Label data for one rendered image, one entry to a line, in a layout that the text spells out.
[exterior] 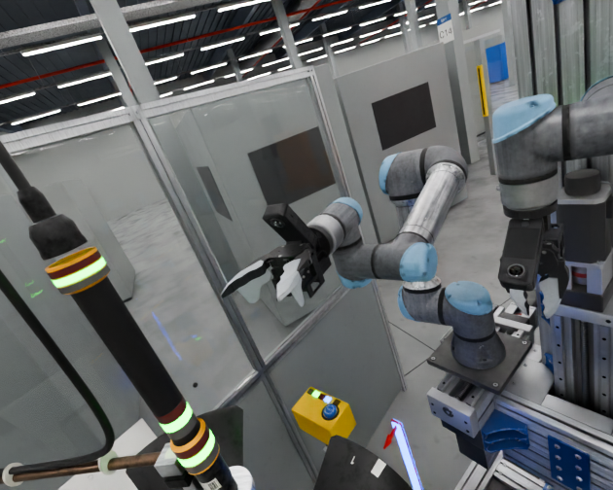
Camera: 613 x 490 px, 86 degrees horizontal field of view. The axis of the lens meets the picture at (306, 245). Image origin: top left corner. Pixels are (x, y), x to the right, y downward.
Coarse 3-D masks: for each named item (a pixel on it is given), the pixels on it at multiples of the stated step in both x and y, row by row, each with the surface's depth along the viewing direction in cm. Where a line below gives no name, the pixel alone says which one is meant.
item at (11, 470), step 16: (0, 144) 27; (0, 160) 27; (16, 176) 27; (0, 272) 32; (0, 288) 32; (16, 304) 33; (32, 320) 34; (48, 336) 35; (64, 368) 36; (80, 384) 37; (96, 400) 39; (96, 416) 39; (112, 432) 40; (16, 464) 47; (32, 464) 45; (48, 464) 44; (64, 464) 44; (80, 464) 43
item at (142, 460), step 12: (132, 456) 42; (144, 456) 42; (156, 456) 41; (60, 468) 44; (72, 468) 44; (84, 468) 43; (96, 468) 43; (108, 468) 42; (120, 468) 42; (0, 480) 47; (24, 480) 46
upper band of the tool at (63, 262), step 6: (78, 252) 32; (84, 252) 32; (90, 252) 30; (66, 258) 32; (72, 258) 32; (78, 258) 29; (84, 258) 29; (54, 264) 31; (60, 264) 29; (66, 264) 29; (90, 264) 30; (48, 270) 29; (54, 270) 28; (78, 270) 29; (66, 276) 29; (96, 282) 30; (84, 288) 30; (66, 294) 29; (72, 294) 30
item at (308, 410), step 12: (312, 396) 104; (300, 408) 101; (312, 408) 100; (348, 408) 97; (300, 420) 101; (312, 420) 96; (324, 420) 95; (336, 420) 93; (348, 420) 97; (312, 432) 99; (324, 432) 94; (336, 432) 93; (348, 432) 97
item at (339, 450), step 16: (336, 448) 71; (352, 448) 70; (336, 464) 68; (368, 464) 67; (320, 480) 67; (336, 480) 66; (352, 480) 65; (368, 480) 65; (384, 480) 65; (400, 480) 65
